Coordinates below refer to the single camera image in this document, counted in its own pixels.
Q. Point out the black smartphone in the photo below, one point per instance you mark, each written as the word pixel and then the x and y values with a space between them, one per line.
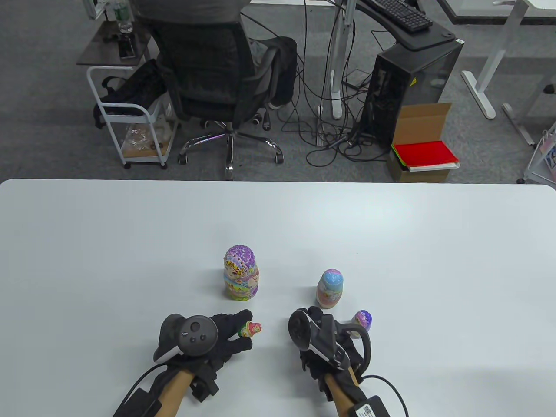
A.
pixel 127 47

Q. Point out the person's left forearm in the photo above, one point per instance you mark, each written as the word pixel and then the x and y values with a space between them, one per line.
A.
pixel 173 395

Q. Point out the person's right hand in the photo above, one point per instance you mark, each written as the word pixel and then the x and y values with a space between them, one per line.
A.
pixel 316 313

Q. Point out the person's right forearm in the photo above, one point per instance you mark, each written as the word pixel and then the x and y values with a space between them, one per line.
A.
pixel 339 399

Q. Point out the white desk leg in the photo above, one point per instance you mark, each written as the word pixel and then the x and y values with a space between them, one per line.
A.
pixel 478 93
pixel 336 65

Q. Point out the black sensor box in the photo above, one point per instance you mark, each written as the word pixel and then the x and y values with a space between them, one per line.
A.
pixel 367 408
pixel 139 404

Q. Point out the white rolling cart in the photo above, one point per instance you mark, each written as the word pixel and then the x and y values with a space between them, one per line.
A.
pixel 130 118

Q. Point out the black computer tower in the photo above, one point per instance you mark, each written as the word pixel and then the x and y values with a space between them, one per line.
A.
pixel 412 87

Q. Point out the grey desk leg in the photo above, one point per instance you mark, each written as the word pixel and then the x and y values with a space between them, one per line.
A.
pixel 517 121

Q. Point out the red folder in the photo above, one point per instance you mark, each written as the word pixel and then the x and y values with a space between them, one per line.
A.
pixel 425 154

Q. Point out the clear plastic bag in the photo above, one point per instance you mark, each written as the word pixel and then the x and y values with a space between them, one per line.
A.
pixel 137 139

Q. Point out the clear green label water bottle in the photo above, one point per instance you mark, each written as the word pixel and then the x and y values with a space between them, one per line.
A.
pixel 122 13

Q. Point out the person's left hand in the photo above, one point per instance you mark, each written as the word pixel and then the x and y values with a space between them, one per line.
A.
pixel 232 343

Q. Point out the white power strip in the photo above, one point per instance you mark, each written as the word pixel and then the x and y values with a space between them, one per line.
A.
pixel 320 126

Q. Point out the blue white floral Russian doll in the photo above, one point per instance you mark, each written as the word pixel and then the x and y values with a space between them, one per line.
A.
pixel 329 289

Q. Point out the black white tracking controller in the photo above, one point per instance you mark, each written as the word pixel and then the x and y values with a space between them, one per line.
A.
pixel 197 336
pixel 299 328

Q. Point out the black keyboard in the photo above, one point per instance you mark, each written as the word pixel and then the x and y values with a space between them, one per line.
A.
pixel 404 15

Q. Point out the pink Russian doll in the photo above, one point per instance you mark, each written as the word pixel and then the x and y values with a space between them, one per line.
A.
pixel 251 330

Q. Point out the cardboard box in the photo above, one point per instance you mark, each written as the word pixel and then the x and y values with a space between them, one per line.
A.
pixel 421 121

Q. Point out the black mesh office chair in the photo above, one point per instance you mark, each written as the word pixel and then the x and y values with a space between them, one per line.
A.
pixel 204 65

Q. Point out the white paper bag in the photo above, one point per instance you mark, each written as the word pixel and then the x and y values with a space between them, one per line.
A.
pixel 548 152

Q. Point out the dark brown side table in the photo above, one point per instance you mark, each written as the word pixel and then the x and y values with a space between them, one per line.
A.
pixel 97 52

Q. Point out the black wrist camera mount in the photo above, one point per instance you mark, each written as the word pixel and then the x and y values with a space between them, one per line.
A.
pixel 315 373
pixel 204 386

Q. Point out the small purple Russian doll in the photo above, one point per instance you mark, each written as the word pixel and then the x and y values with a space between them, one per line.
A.
pixel 362 320

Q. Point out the black curved desk top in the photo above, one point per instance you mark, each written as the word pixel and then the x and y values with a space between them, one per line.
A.
pixel 425 39

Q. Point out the black backpack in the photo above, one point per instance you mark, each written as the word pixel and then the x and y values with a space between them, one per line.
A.
pixel 139 87

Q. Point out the largest multicoloured Russian doll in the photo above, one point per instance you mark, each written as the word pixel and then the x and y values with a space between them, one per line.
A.
pixel 241 273

